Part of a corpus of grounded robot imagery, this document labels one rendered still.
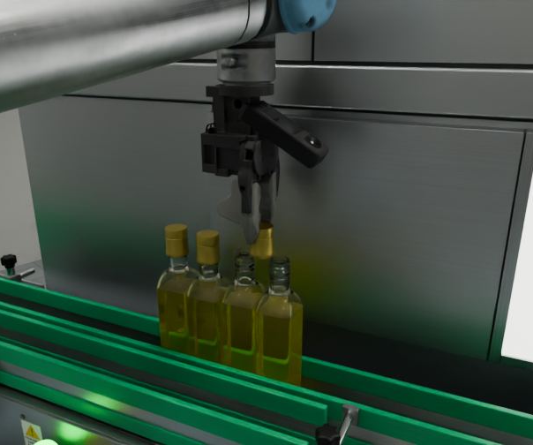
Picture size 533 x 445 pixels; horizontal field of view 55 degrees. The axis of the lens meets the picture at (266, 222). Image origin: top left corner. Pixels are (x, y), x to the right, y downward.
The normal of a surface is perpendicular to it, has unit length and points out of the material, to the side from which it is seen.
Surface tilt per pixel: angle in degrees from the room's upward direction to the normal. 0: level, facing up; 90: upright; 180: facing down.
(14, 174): 90
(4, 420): 90
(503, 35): 90
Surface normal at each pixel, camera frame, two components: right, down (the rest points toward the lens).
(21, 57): 0.77, 0.33
